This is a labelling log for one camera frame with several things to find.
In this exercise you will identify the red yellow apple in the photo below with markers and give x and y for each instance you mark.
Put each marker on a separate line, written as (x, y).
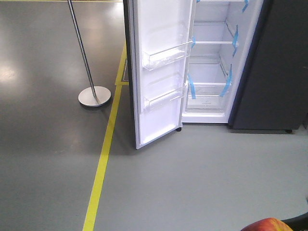
(267, 224)

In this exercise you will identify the white fridge door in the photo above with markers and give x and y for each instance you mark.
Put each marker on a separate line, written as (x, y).
(152, 26)

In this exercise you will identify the dark grey fridge body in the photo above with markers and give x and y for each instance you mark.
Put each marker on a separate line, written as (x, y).
(249, 64)

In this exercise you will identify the lower clear door bin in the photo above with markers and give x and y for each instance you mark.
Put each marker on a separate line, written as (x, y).
(158, 100)

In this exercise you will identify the clear door bin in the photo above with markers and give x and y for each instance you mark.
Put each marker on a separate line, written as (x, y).
(159, 59)
(158, 100)

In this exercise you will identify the middle clear door bin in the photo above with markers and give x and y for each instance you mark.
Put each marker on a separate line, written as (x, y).
(159, 59)

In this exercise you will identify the silver pole stand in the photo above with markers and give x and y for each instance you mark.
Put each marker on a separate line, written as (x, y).
(93, 96)

